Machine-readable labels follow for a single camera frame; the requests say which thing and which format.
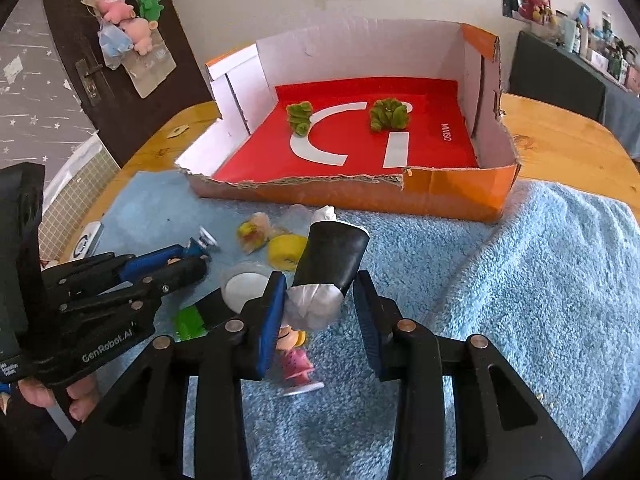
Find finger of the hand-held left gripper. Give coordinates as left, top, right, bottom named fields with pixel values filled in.
left=42, top=244, right=202, bottom=288
left=55, top=257, right=210, bottom=317

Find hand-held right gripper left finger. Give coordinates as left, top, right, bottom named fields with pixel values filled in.
left=52, top=271, right=288, bottom=480

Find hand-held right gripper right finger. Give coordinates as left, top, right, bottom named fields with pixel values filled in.
left=352, top=270, right=585, bottom=480

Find pink dress blonde figurine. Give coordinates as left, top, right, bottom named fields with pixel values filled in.
left=274, top=325, right=326, bottom=398

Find black figurine with green base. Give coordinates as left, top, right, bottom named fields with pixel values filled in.
left=172, top=290, right=236, bottom=343

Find black-haired blue boy figurine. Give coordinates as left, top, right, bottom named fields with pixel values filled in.
left=167, top=226, right=221, bottom=267

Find yellow bottle cap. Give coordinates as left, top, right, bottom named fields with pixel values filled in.
left=267, top=235, right=308, bottom=273

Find black and white dress figurine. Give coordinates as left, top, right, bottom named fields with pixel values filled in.
left=282, top=205, right=371, bottom=333

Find yellow figurine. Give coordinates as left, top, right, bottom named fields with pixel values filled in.
left=236, top=212, right=291, bottom=256

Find orange and red cardboard box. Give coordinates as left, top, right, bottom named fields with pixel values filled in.
left=176, top=17, right=522, bottom=223

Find person's left forearm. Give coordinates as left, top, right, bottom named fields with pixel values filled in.
left=0, top=400, right=76, bottom=480

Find person's left hand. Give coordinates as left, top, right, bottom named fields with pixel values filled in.
left=19, top=374, right=102, bottom=423

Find clear round lid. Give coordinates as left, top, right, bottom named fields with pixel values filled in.
left=220, top=261, right=273, bottom=313

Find small white device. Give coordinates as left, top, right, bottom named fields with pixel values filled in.
left=74, top=221, right=104, bottom=262

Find clear plastic container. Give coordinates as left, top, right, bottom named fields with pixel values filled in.
left=282, top=203, right=321, bottom=238

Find light blue towel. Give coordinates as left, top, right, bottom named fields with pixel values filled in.
left=87, top=170, right=640, bottom=480

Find green toy tree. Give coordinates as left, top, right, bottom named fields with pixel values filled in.
left=285, top=101, right=315, bottom=137
left=369, top=97, right=412, bottom=133

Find light blue plush toy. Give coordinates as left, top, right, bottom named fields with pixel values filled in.
left=97, top=25, right=134, bottom=69

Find pink plush toy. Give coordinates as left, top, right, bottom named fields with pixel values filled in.
left=120, top=17, right=155, bottom=56
left=95, top=0, right=137, bottom=25

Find green plush toy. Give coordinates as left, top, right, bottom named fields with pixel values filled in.
left=136, top=0, right=165, bottom=23

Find dark cabinet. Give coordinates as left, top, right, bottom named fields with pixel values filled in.
left=507, top=30, right=609, bottom=125

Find row of bottles and boxes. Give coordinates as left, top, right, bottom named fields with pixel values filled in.
left=550, top=2, right=640, bottom=96

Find white wire grid panel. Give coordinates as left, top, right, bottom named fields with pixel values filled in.
left=39, top=132, right=122, bottom=263

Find metal door handle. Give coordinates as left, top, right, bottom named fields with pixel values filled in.
left=75, top=57, right=104, bottom=107

